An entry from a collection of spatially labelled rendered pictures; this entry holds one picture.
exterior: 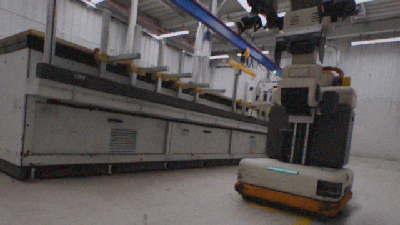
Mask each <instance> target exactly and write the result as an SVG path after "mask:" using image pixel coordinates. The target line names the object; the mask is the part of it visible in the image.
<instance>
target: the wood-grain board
mask: <svg viewBox="0 0 400 225"><path fill-rule="evenodd" d="M25 35H30V36H34V37H36V38H39V39H41V40H44V41H45V37H46V33H45V32H41V31H37V30H35V29H28V30H26V31H23V32H20V33H17V34H13V35H11V36H8V37H5V38H2V39H0V44H1V43H5V42H8V41H11V40H13V39H15V38H19V37H21V36H25ZM55 44H58V45H60V46H64V47H66V48H70V49H73V50H76V51H79V52H81V53H84V54H87V55H90V56H94V50H93V49H89V48H87V47H84V46H80V45H78V44H74V43H72V42H69V41H65V40H63V39H61V38H59V37H56V42H55ZM117 64H119V65H122V66H125V67H126V68H127V67H128V65H126V64H125V61H118V62H117ZM206 93H207V94H210V95H212V96H216V97H219V98H222V99H225V100H228V101H233V99H232V98H230V97H226V96H223V95H220V94H219V93H217V92H206Z"/></svg>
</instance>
